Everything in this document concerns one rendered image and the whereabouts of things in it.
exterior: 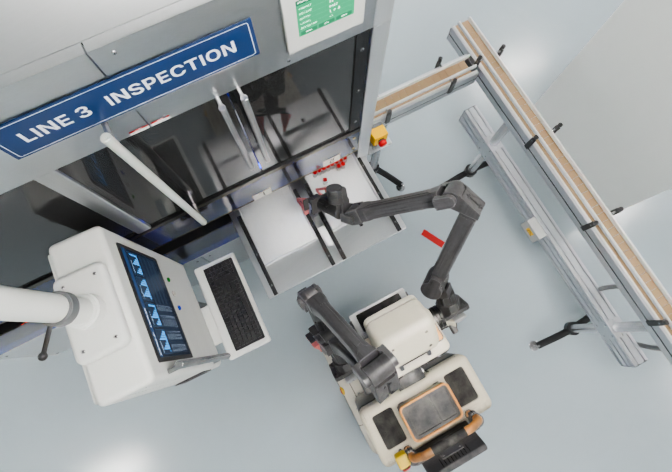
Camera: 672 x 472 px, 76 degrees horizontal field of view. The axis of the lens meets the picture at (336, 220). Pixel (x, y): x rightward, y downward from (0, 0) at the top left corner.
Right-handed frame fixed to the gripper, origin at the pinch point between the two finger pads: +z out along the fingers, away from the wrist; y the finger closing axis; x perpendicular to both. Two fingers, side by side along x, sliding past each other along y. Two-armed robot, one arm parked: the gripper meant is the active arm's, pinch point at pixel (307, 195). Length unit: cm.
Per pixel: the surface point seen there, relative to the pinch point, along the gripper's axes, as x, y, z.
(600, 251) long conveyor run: 44, -99, -80
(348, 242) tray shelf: 32.2, -17.5, -1.7
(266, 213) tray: 19.7, 3.3, 30.4
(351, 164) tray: 6.9, -39.2, 16.7
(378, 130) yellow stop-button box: -10.0, -47.6, 6.2
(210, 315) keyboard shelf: 54, 43, 28
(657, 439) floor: 180, -135, -129
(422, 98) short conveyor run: -15, -80, 8
